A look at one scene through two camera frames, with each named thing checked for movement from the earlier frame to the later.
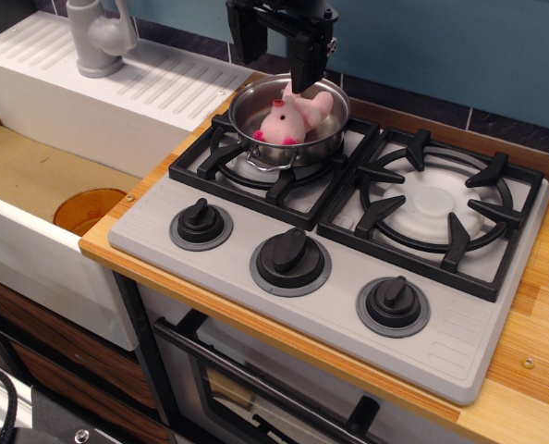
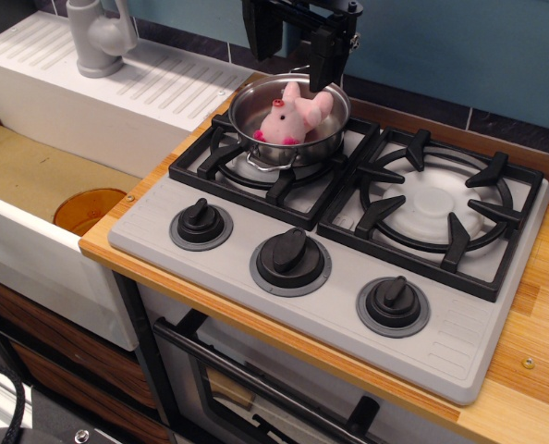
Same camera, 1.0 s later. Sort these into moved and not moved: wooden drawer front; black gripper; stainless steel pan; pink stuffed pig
Moved: black gripper
Not moved: stainless steel pan; pink stuffed pig; wooden drawer front
